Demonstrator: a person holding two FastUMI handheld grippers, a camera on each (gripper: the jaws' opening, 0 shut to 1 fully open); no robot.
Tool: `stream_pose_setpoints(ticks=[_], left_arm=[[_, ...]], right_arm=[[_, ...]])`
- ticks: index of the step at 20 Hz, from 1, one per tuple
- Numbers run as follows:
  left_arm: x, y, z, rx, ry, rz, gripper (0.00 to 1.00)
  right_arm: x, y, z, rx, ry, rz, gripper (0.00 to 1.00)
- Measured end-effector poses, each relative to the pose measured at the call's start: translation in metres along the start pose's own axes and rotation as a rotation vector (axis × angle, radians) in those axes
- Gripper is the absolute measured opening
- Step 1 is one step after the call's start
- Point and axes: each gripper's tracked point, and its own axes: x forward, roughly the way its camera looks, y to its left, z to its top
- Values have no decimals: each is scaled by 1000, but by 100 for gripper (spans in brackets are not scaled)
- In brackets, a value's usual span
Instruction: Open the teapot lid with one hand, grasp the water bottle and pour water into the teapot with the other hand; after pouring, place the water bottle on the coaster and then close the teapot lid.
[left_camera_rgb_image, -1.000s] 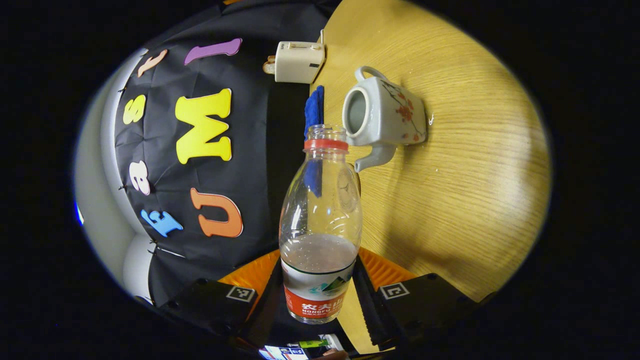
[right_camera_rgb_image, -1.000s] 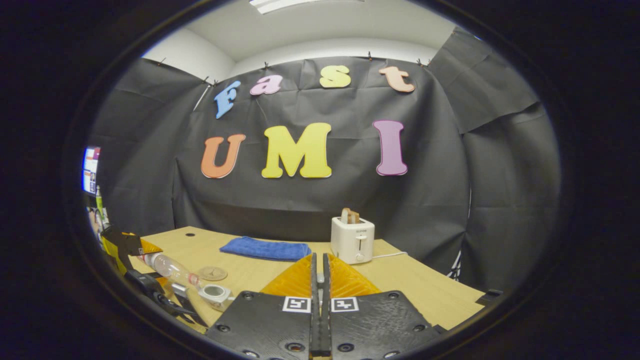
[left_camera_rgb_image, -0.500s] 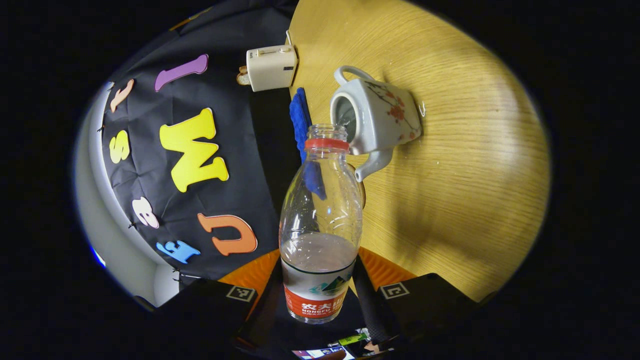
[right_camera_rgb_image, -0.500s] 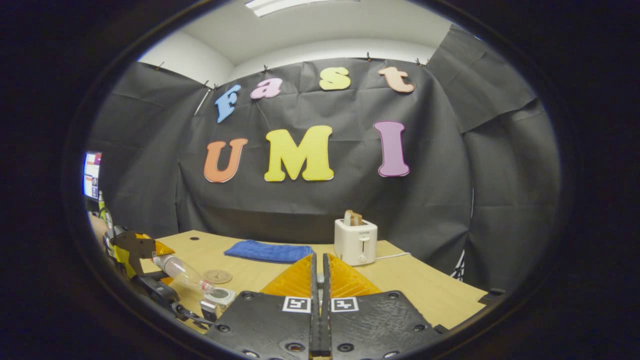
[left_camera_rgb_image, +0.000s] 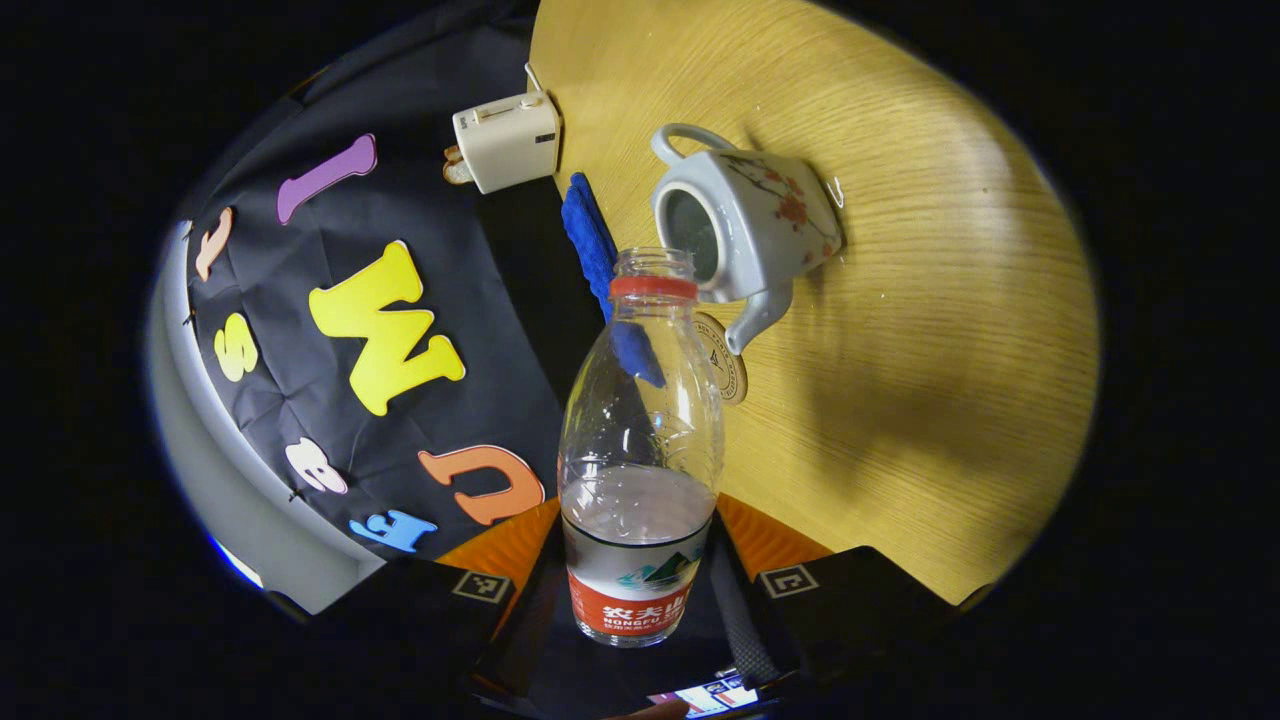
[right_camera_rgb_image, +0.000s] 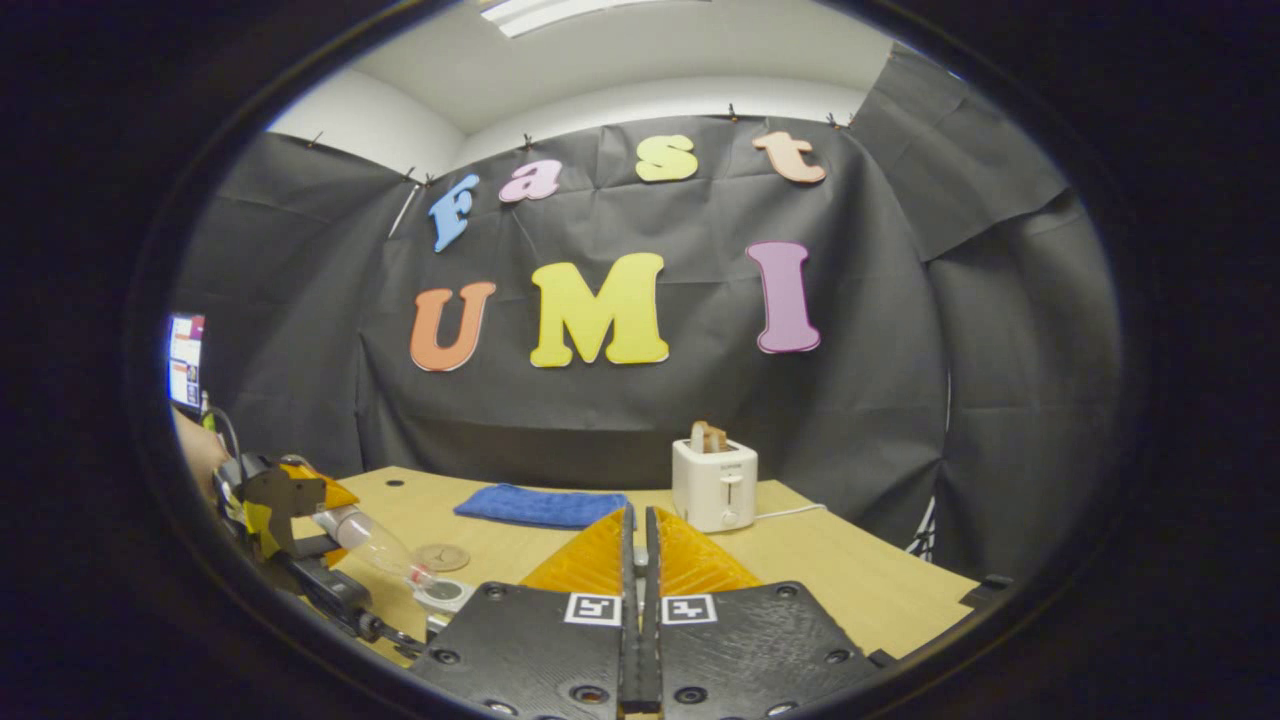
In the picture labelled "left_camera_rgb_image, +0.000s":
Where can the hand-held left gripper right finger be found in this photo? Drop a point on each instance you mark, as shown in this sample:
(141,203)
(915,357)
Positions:
(745,620)

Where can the blue folded towel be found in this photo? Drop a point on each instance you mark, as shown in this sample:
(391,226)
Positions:
(590,240)

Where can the round wooden coaster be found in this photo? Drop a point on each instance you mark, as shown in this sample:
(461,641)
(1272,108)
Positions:
(730,370)

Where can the clear plastic water bottle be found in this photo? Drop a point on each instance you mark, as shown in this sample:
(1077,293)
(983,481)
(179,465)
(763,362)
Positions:
(640,500)

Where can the white toaster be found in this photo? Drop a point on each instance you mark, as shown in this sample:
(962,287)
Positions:
(505,140)

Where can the toasted bread slice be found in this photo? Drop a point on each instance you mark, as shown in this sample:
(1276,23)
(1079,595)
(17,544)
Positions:
(458,168)

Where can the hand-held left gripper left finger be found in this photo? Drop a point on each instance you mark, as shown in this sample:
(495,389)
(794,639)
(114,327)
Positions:
(525,630)

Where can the black backdrop cloth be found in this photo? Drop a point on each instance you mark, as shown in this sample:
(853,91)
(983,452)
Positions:
(480,300)

